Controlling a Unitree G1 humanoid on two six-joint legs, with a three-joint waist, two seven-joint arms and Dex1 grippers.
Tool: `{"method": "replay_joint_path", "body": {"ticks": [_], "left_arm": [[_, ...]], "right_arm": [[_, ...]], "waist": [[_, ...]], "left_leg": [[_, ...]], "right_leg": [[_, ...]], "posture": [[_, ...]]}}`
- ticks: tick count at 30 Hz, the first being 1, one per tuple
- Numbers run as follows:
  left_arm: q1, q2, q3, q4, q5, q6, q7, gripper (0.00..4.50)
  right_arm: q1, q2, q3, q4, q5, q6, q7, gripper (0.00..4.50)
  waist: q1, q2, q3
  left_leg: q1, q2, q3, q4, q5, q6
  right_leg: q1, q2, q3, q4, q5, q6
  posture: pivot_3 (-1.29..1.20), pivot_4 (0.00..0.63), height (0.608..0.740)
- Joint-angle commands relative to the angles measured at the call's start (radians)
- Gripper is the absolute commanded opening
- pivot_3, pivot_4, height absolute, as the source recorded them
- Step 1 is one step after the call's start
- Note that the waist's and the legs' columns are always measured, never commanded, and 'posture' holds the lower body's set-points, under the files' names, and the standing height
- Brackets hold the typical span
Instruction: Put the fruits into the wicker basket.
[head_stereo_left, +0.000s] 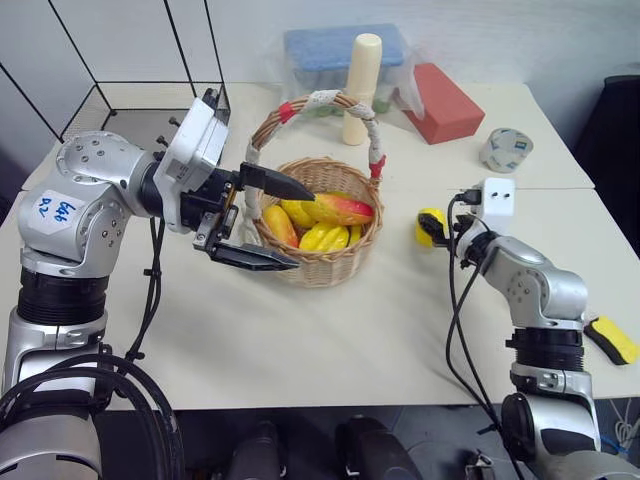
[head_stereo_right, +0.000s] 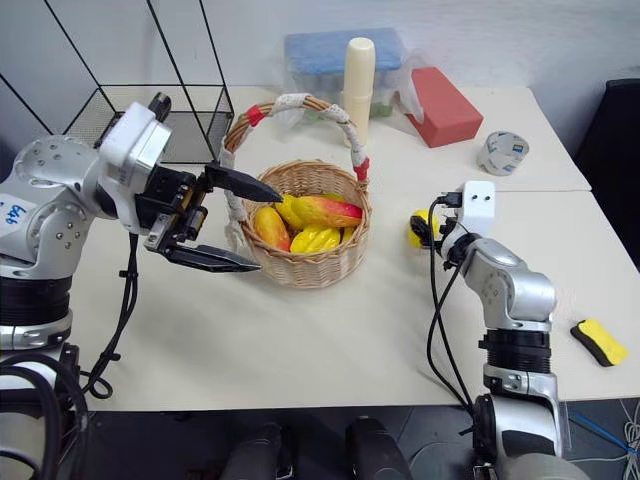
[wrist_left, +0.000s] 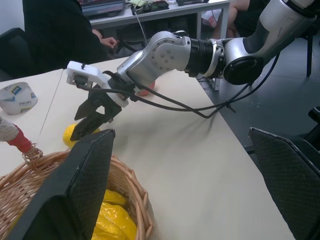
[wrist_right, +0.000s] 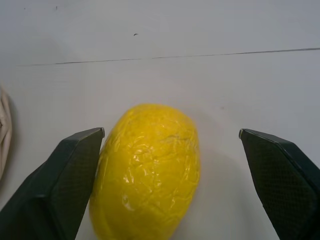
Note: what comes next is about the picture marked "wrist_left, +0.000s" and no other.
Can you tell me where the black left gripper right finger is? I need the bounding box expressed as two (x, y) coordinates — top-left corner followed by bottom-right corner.
(248, 126), (320, 240)

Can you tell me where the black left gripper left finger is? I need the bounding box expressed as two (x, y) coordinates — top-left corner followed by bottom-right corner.
(7, 128), (117, 240)

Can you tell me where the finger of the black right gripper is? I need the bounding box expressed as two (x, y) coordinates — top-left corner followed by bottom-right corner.
(70, 109), (112, 142)
(74, 98), (106, 120)

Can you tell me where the bystander bare hand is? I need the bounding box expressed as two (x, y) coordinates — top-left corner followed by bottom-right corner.
(100, 37), (119, 50)

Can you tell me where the yellow lemon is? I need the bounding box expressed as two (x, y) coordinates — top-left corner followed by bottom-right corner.
(62, 123), (101, 148)

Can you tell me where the smooth yellow fruit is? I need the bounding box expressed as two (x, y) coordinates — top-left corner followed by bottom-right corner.
(103, 189), (128, 207)

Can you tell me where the red peach fruit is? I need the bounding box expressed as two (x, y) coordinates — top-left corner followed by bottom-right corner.
(136, 79), (157, 97)

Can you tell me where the black rounded equipment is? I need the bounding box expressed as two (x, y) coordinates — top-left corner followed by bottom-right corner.
(294, 106), (320, 151)

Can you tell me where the crinkly yellow wrapped fruit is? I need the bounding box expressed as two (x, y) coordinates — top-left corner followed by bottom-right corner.
(91, 201), (138, 240)

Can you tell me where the white printed paper roll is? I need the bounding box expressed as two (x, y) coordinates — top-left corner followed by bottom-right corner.
(0, 81), (39, 116)

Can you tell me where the person in black clothes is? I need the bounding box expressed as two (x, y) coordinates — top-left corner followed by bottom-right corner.
(21, 0), (118, 76)

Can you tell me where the black office chair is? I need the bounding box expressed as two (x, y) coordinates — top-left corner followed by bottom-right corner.
(0, 27), (33, 81)

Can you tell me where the dark laptop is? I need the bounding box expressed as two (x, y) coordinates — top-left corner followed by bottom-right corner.
(81, 0), (126, 18)

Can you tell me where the grey office desk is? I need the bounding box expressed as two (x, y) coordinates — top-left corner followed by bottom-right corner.
(88, 0), (231, 40)

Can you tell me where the black chair leg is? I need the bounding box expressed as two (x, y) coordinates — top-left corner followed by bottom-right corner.
(305, 31), (315, 77)

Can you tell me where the white red plastic bag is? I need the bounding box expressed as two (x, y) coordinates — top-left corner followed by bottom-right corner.
(201, 8), (223, 29)

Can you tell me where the seated person with bare legs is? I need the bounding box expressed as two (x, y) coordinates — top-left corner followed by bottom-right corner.
(213, 0), (271, 39)

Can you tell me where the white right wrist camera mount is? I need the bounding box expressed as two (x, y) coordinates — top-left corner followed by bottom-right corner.
(66, 60), (130, 107)

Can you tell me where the wicker basket with rope handle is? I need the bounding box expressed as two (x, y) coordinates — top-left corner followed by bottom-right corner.
(0, 116), (155, 240)

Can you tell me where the thin white cable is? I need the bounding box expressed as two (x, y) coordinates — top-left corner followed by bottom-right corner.
(131, 4), (149, 44)

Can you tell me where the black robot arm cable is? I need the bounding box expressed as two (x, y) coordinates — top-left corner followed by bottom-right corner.
(74, 53), (282, 120)

